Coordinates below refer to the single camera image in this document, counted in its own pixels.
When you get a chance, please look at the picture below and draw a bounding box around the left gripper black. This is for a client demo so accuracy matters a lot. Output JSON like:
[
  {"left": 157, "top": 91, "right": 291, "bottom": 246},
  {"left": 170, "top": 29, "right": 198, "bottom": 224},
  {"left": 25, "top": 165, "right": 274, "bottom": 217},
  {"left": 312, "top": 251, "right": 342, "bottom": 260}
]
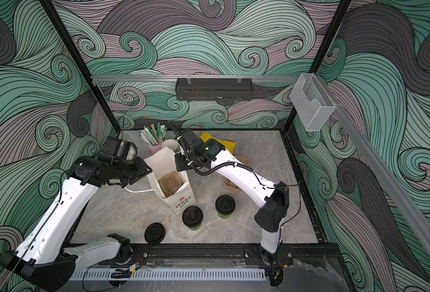
[{"left": 112, "top": 156, "right": 153, "bottom": 186}]

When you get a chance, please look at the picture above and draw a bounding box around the white paper gift bag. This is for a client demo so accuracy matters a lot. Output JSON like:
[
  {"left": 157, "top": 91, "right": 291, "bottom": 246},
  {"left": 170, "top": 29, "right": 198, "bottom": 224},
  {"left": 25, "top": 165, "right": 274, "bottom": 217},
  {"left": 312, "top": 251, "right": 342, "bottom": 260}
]
[{"left": 144, "top": 147, "right": 196, "bottom": 214}]

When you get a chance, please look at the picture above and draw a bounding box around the brown pulp cup carrier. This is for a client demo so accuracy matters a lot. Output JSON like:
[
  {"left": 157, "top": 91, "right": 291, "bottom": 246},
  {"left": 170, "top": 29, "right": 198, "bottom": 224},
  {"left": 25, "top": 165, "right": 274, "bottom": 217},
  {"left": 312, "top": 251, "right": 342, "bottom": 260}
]
[
  {"left": 221, "top": 155, "right": 250, "bottom": 193},
  {"left": 158, "top": 172, "right": 183, "bottom": 198}
]

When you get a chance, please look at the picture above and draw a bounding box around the black cup lid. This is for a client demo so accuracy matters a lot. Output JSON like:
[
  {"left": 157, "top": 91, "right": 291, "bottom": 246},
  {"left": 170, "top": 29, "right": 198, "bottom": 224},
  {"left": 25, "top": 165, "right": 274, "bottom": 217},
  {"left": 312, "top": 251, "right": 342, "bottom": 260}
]
[
  {"left": 182, "top": 206, "right": 203, "bottom": 228},
  {"left": 215, "top": 195, "right": 236, "bottom": 215}
]

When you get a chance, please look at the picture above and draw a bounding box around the green paper coffee cup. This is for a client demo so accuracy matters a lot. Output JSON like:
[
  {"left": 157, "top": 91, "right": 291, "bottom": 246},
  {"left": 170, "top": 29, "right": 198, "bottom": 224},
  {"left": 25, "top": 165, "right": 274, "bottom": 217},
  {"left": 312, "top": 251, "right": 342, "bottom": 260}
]
[{"left": 218, "top": 213, "right": 231, "bottom": 219}]

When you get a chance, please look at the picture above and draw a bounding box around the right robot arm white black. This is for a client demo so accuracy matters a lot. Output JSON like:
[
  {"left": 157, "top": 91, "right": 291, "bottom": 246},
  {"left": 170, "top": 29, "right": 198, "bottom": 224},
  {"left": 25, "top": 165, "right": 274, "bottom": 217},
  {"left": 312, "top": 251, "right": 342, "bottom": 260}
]
[{"left": 168, "top": 122, "right": 290, "bottom": 256}]

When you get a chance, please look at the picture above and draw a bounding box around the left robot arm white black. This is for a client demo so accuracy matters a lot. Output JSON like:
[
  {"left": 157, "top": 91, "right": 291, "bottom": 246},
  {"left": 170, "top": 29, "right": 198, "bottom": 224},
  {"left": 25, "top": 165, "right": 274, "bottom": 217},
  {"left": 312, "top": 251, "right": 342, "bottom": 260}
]
[{"left": 0, "top": 136, "right": 152, "bottom": 292}]

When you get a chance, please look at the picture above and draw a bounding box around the stack of green paper cups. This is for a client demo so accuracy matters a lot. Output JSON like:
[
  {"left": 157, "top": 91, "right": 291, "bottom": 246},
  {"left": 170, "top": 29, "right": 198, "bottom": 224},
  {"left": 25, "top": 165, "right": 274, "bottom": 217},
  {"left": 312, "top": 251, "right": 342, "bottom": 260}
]
[{"left": 161, "top": 139, "right": 181, "bottom": 153}]

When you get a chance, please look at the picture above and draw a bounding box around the pink holder with straws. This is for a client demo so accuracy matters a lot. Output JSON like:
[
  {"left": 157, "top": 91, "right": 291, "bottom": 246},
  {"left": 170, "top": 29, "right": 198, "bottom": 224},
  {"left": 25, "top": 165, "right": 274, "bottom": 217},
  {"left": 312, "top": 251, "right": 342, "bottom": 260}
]
[{"left": 139, "top": 123, "right": 167, "bottom": 155}]

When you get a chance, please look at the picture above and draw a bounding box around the yellow napkin stack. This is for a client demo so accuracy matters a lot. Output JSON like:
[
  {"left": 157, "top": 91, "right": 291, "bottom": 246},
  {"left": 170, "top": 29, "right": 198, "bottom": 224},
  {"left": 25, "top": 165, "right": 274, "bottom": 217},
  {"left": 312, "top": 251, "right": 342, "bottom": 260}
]
[{"left": 200, "top": 132, "right": 236, "bottom": 154}]

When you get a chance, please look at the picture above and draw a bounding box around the stack of black cup lids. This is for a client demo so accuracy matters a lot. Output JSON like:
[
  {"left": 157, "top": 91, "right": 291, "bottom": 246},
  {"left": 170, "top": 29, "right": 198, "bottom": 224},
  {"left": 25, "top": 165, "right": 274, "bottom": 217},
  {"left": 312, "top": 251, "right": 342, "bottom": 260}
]
[{"left": 144, "top": 222, "right": 166, "bottom": 245}]

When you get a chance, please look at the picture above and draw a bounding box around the black wall tray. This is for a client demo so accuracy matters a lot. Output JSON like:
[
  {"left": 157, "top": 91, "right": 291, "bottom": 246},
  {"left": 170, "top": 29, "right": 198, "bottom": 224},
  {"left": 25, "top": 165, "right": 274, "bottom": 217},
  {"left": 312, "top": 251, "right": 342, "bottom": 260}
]
[{"left": 176, "top": 78, "right": 254, "bottom": 101}]

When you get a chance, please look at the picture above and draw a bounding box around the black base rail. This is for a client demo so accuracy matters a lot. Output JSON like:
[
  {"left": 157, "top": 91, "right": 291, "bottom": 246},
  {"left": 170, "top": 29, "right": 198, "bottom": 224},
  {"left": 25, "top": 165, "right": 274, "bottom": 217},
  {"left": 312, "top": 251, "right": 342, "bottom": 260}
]
[{"left": 65, "top": 242, "right": 343, "bottom": 265}]

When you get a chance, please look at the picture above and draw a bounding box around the white slotted cable duct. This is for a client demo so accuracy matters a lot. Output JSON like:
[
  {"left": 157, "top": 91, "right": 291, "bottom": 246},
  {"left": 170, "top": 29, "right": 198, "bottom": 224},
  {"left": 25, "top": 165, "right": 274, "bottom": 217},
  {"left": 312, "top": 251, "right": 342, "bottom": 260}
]
[{"left": 70, "top": 268, "right": 267, "bottom": 282}]

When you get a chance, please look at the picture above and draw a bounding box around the clear acrylic wall holder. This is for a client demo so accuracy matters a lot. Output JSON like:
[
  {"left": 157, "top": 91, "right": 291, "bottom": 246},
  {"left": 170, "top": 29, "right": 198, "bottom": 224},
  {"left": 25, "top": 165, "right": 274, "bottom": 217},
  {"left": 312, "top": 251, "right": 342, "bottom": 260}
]
[{"left": 290, "top": 73, "right": 336, "bottom": 132}]

